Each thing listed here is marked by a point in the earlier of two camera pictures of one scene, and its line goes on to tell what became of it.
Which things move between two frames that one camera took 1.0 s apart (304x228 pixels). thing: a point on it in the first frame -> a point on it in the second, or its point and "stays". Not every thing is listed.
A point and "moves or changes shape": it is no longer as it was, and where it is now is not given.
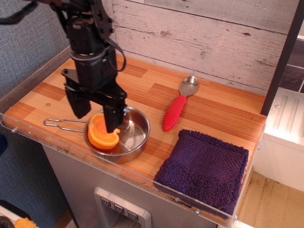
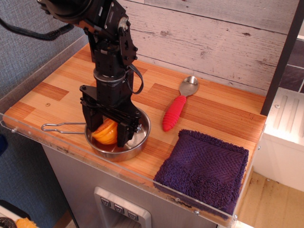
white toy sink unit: x=280 y=155 stays
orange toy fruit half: x=98 y=137 moves or changes shape
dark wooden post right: x=284 y=59 stays
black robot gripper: x=96 y=80 -> x=112 y=98
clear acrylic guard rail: x=162 y=189 stays
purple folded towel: x=206 y=173 stays
